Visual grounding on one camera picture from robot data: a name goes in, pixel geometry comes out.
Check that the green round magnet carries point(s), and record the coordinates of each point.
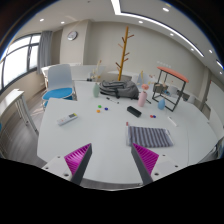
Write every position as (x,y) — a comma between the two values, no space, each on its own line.
(99,106)

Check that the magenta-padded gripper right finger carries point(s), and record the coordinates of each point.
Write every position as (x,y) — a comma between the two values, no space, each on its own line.
(146,158)

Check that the white side table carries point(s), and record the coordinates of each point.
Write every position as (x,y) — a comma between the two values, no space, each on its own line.
(13,98)

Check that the yellow wooden coat rack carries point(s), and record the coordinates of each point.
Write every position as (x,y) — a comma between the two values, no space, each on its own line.
(123,53)

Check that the ceiling spot lights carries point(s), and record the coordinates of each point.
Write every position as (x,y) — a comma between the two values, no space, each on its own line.
(165,9)

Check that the white flat stick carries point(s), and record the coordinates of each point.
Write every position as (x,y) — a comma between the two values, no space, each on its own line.
(172,121)

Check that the black marker pen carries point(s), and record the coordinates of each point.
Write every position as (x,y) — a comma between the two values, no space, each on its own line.
(112,100)

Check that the pink vase with flowers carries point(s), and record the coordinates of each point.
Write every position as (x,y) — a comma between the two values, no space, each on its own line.
(142,99)

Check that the black whiteboard eraser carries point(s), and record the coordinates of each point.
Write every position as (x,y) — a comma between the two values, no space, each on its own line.
(134,111)

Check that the green vase with dried stems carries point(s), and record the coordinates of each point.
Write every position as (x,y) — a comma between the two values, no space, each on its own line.
(96,90)

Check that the grey striped towel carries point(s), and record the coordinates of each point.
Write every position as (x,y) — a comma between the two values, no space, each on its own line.
(150,136)

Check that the grey backpack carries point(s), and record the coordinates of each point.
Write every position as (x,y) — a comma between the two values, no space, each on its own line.
(120,89)

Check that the grey curtain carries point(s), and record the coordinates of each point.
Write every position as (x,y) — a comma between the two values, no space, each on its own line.
(44,53)

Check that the blue vase with dried stems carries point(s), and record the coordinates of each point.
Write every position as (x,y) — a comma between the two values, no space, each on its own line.
(161,104)

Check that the white chair blue cushion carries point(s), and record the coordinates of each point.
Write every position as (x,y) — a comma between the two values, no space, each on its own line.
(59,80)

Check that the round wall clock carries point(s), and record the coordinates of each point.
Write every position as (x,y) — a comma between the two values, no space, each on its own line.
(72,35)

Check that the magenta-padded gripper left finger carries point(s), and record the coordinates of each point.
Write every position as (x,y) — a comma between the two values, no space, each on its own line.
(77,158)

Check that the black frame rack orange top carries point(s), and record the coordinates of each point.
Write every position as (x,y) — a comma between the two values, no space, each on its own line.
(173,73)

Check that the red-capped white marker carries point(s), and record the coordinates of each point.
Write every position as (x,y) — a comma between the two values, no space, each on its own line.
(127,124)

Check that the white remote control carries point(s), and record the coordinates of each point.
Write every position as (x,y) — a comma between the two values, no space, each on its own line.
(67,119)

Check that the ceiling light strip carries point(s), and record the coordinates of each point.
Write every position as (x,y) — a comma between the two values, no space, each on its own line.
(115,6)

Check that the large window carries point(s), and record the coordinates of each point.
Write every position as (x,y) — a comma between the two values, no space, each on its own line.
(15,61)

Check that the orange round magnet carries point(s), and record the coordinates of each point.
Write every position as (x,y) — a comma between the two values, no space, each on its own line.
(98,111)

